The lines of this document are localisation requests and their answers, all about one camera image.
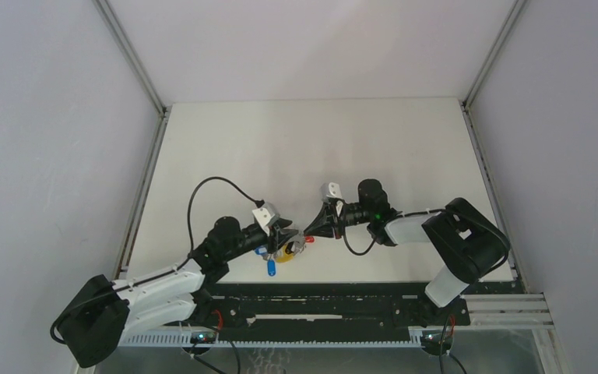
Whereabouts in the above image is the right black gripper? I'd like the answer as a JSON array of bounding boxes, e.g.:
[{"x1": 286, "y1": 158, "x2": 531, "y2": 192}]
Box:
[{"x1": 303, "y1": 200, "x2": 373, "y2": 240}]

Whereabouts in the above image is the metal key organizer ring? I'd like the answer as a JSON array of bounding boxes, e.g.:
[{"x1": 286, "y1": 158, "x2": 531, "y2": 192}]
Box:
[{"x1": 254, "y1": 235, "x2": 315, "y2": 277}]

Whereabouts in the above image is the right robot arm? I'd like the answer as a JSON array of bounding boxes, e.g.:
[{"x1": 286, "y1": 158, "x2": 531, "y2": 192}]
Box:
[{"x1": 304, "y1": 178, "x2": 511, "y2": 327}]

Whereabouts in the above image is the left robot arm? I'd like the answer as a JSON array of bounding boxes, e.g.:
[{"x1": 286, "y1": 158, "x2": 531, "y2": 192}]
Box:
[{"x1": 50, "y1": 217, "x2": 303, "y2": 368}]

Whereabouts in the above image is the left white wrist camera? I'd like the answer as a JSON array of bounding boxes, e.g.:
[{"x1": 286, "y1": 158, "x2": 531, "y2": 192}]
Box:
[{"x1": 252, "y1": 203, "x2": 280, "y2": 236}]

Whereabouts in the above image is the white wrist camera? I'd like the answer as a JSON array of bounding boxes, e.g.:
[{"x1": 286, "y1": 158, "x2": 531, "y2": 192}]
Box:
[
  {"x1": 252, "y1": 203, "x2": 280, "y2": 236},
  {"x1": 320, "y1": 182, "x2": 343, "y2": 203}
]

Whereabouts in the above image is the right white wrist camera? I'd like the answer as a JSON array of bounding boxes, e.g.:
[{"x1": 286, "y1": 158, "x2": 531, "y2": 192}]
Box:
[{"x1": 320, "y1": 182, "x2": 343, "y2": 203}]

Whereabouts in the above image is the left black camera cable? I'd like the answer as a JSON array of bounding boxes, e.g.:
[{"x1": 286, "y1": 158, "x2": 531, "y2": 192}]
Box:
[{"x1": 186, "y1": 176, "x2": 265, "y2": 254}]

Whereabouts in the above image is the black camera cable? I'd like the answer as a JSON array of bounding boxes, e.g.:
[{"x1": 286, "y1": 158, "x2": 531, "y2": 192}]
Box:
[
  {"x1": 186, "y1": 176, "x2": 265, "y2": 254},
  {"x1": 341, "y1": 221, "x2": 380, "y2": 257}
]

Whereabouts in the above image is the right black camera cable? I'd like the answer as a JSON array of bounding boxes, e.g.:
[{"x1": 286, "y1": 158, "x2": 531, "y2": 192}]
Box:
[{"x1": 341, "y1": 221, "x2": 380, "y2": 257}]

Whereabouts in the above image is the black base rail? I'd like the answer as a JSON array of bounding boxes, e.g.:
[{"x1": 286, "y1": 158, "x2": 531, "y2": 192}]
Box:
[{"x1": 118, "y1": 280, "x2": 473, "y2": 344}]

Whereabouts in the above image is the left aluminium frame post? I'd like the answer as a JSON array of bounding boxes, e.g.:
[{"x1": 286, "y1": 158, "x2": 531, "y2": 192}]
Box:
[{"x1": 93, "y1": 0, "x2": 170, "y2": 118}]

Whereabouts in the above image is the aluminium frame post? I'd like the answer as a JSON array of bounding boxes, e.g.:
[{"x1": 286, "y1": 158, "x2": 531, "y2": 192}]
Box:
[
  {"x1": 93, "y1": 0, "x2": 170, "y2": 118},
  {"x1": 461, "y1": 0, "x2": 529, "y2": 111}
]

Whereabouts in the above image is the right aluminium frame post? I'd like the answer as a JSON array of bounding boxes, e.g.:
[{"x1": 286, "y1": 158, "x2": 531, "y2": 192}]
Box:
[{"x1": 461, "y1": 0, "x2": 529, "y2": 111}]

